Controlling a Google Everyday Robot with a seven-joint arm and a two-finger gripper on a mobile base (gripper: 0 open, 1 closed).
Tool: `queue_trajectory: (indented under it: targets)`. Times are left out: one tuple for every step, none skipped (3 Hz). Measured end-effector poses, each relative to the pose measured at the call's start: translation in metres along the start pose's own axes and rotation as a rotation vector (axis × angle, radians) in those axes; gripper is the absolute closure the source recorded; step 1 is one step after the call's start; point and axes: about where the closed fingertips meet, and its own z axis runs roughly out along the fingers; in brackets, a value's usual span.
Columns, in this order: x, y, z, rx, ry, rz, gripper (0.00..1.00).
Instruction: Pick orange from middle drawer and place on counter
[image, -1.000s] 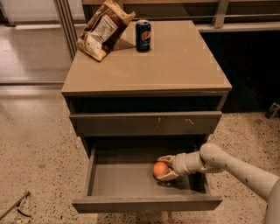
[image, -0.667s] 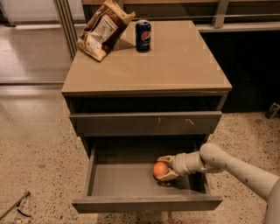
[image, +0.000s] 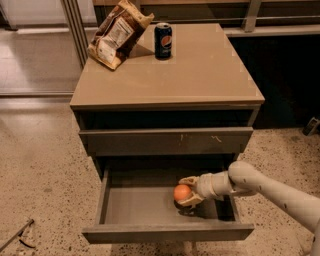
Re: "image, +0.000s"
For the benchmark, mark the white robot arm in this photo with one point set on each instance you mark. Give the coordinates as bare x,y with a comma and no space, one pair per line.
243,179

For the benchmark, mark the orange fruit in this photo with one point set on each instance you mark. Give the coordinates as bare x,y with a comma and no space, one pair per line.
182,192

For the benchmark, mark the grey drawer cabinet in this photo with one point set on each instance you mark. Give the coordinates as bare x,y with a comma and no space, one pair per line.
203,85

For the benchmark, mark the closed top drawer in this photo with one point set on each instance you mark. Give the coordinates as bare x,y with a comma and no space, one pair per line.
181,141

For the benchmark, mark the blue Pepsi can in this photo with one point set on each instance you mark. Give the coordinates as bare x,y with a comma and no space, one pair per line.
163,40

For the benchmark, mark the small grey floor object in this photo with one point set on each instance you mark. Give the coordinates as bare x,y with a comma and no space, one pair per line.
311,126

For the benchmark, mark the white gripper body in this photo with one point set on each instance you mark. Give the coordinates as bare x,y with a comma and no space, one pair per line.
204,186

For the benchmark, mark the metal window frame post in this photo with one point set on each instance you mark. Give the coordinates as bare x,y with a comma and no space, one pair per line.
75,24

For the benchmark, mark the metal railing post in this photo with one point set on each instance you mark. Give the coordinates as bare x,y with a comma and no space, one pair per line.
249,21

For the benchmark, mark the open middle drawer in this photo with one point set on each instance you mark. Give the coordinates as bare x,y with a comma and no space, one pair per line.
136,205

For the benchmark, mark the dark metal rod on floor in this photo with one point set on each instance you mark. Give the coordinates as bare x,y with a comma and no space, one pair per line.
16,234

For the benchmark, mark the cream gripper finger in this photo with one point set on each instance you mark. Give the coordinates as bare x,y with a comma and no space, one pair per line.
191,200
189,181

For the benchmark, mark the brown chip bag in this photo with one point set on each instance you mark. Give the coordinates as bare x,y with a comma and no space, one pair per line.
118,34

